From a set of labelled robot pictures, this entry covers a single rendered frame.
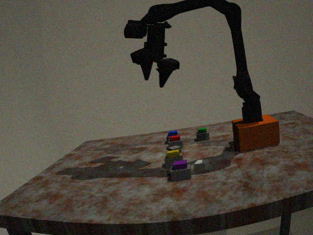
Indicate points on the blue button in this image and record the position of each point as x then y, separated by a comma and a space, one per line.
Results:
172, 133

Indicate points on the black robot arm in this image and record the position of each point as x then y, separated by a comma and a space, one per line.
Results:
251, 109

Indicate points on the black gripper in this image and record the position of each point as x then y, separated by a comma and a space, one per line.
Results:
165, 66

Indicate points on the red button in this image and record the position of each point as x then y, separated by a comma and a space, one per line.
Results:
175, 140

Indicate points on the green button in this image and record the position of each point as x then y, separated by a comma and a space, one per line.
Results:
202, 134

